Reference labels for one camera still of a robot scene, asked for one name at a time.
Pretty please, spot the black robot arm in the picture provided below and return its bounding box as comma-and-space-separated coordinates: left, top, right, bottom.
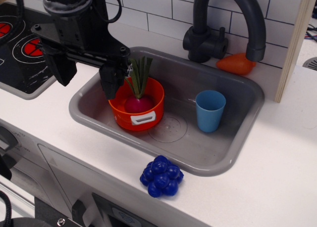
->
31, 0, 130, 100

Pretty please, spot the orange toy carrot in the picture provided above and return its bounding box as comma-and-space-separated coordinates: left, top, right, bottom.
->
216, 53, 256, 75

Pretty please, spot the blue toy grape bunch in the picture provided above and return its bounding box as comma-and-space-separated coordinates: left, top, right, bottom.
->
140, 155, 184, 198

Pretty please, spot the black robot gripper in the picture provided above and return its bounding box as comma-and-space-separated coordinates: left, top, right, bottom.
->
31, 13, 130, 100

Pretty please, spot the red beet with green leaves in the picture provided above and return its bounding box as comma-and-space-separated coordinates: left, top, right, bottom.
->
124, 56, 154, 114

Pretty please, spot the black toy stove top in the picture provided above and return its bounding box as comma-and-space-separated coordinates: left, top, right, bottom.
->
0, 2, 56, 100

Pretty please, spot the orange toy pot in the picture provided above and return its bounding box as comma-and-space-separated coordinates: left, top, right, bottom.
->
109, 78, 164, 131

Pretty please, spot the light wooden side panel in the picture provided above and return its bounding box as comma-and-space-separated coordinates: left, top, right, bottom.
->
274, 0, 316, 103

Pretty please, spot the grey plastic sink basin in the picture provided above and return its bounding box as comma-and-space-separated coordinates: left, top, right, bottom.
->
69, 47, 264, 177

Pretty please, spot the white toy kitchen cabinet front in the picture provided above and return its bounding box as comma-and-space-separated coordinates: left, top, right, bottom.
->
0, 122, 178, 227

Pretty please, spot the dark grey faucet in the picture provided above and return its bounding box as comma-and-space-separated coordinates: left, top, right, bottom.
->
183, 0, 266, 63

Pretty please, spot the blue plastic cup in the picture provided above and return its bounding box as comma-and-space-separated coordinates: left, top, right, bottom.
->
196, 90, 226, 133

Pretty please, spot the black braided cable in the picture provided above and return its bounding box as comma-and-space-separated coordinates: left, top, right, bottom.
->
0, 0, 25, 47

